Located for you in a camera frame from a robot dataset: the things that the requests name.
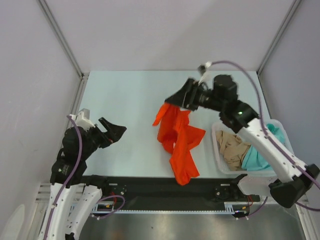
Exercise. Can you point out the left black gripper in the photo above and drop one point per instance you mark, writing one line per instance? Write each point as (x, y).
(114, 132)

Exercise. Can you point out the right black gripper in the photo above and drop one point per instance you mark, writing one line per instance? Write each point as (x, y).
(185, 97)

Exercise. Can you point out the orange t-shirt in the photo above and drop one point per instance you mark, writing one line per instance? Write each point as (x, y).
(178, 138)

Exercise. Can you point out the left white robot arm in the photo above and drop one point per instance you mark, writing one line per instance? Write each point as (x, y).
(80, 141)

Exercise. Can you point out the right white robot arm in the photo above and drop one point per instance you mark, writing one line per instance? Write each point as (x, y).
(293, 177)

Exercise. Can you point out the white plastic basket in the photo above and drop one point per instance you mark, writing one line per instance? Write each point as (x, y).
(221, 164)

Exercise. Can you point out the beige t-shirt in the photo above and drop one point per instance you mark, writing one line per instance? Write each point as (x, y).
(232, 148)

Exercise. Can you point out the teal t-shirt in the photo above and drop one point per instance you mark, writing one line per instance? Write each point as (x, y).
(253, 160)

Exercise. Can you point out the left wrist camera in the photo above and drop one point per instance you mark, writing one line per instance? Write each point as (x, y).
(82, 119)

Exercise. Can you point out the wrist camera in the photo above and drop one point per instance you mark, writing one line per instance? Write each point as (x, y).
(82, 119)
(204, 72)

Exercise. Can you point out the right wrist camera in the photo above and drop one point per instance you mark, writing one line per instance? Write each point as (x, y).
(204, 72)

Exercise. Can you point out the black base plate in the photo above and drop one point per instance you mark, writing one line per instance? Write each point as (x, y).
(165, 194)

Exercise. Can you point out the white slotted cable duct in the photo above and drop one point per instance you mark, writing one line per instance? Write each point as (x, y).
(229, 209)

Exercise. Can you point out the left aluminium frame post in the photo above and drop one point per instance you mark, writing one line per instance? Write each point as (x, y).
(49, 16)

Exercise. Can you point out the aluminium frame post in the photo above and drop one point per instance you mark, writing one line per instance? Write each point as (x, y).
(289, 16)
(49, 16)

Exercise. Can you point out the right aluminium frame post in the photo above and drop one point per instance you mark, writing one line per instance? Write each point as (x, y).
(289, 16)

